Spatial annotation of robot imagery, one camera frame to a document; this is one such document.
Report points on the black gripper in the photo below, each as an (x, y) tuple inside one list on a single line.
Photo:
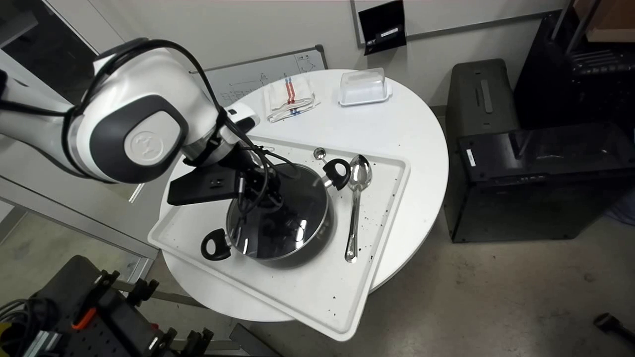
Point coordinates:
[(239, 175)]

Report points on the glass lid with black knob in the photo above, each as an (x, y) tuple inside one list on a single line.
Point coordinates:
[(284, 218)]

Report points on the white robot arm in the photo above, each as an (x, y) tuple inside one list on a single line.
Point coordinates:
[(146, 107)]

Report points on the folded white striped towel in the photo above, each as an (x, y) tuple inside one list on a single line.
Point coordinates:
[(288, 97)]

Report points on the small metal measuring spoon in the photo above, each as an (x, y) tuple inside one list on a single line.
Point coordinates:
[(320, 153)]

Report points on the white plastic tray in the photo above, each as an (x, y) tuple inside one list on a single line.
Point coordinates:
[(324, 292)]

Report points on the clear plastic container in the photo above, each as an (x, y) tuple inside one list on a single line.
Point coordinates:
[(364, 88)]

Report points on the black equipment cart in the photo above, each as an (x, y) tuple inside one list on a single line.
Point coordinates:
[(82, 314)]

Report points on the black whiteboard marker holder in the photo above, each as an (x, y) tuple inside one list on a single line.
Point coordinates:
[(384, 26)]

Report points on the black floor box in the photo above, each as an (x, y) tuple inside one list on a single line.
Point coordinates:
[(515, 185)]

